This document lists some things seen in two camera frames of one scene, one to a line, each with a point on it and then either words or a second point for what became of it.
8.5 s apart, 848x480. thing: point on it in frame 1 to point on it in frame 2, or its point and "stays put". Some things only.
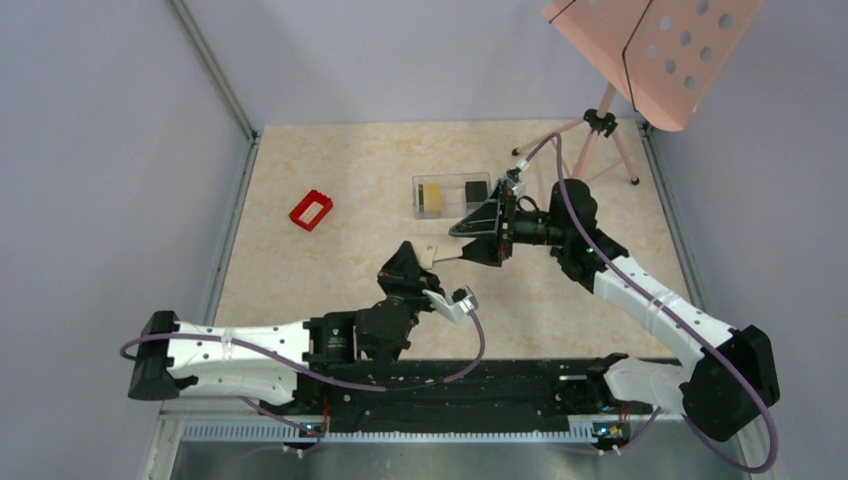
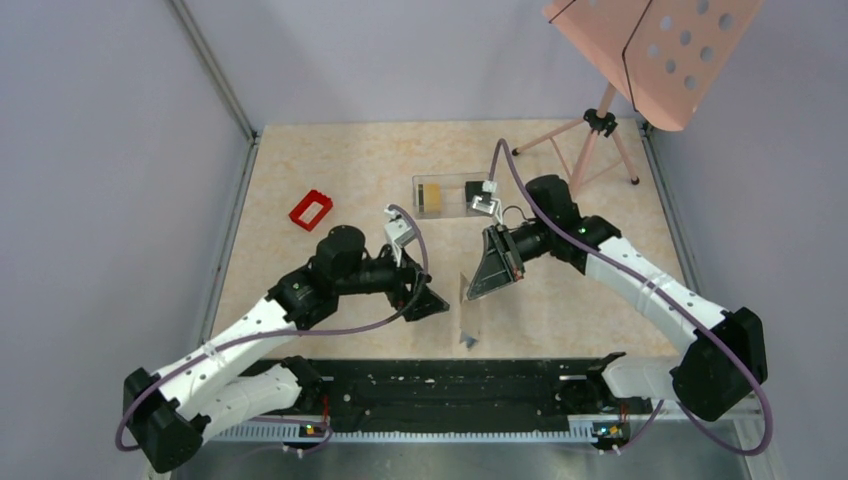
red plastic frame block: [305, 202] stays put
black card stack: [476, 191] stays put
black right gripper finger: [485, 220] to [501, 265]
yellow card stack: [432, 197] stays put
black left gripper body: [409, 290] stays put
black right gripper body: [508, 217] to [513, 244]
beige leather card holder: [432, 248] to [471, 319]
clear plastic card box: [449, 195] stays put
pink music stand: [665, 56] stays put
